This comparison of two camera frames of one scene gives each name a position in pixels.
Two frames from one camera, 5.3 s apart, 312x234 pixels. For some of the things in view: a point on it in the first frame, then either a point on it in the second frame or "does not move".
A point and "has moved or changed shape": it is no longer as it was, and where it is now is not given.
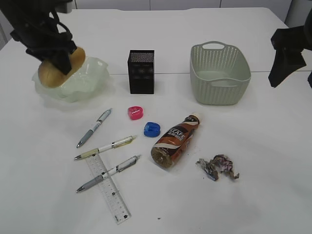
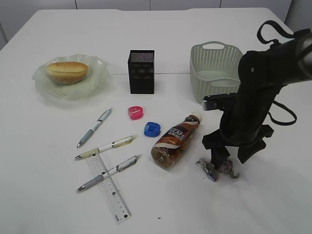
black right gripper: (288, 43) to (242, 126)
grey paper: (209, 168) does not move
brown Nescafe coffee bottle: (164, 151) does not move
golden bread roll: (49, 76) has moved or changed shape
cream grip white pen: (114, 144) does not move
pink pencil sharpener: (135, 113) does not move
